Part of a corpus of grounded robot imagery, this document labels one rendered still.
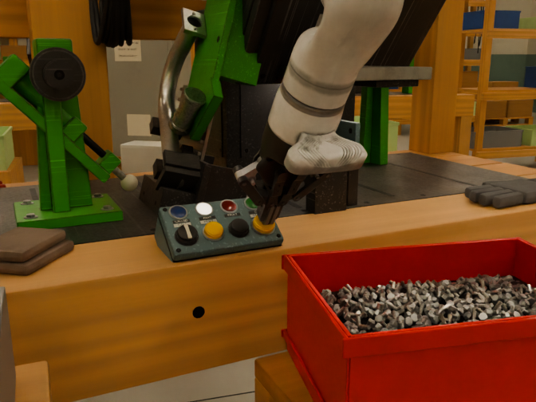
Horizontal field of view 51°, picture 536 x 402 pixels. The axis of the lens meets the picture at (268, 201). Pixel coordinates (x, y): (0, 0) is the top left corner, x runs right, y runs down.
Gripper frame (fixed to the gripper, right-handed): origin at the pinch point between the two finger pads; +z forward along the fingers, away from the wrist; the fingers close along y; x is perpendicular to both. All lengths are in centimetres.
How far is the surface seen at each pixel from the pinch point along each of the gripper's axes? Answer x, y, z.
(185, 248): 1.7, 11.1, 3.2
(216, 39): -32.8, -2.7, -3.7
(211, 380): -37, -31, 143
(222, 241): 1.5, 6.1, 3.2
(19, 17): -72, 24, 17
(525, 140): -251, -470, 255
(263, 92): -39.3, -17.8, 12.3
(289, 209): -10.7, -12.0, 14.0
